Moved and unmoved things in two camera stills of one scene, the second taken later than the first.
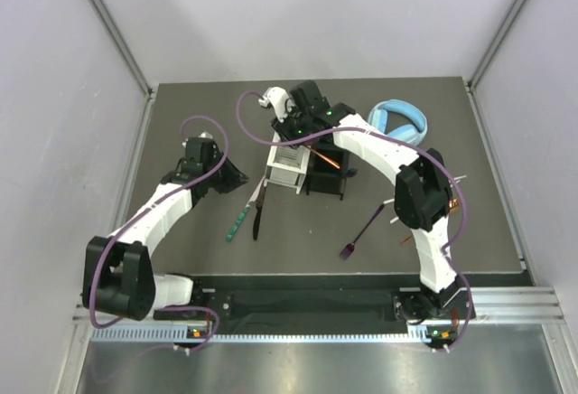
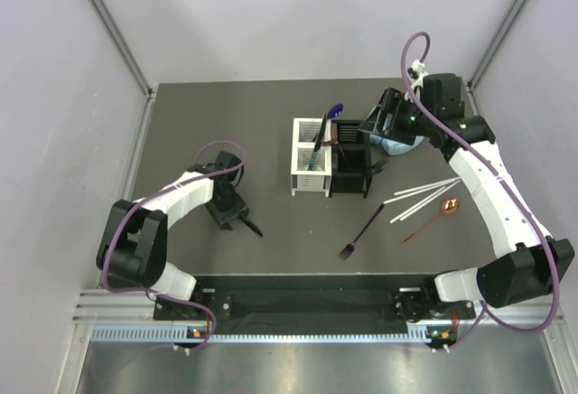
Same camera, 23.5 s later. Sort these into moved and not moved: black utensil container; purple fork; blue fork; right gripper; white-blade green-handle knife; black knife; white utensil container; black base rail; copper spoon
Moved: right gripper; blue fork; white-blade green-handle knife; black knife; white utensil container; black utensil container
Not moved: black base rail; copper spoon; purple fork
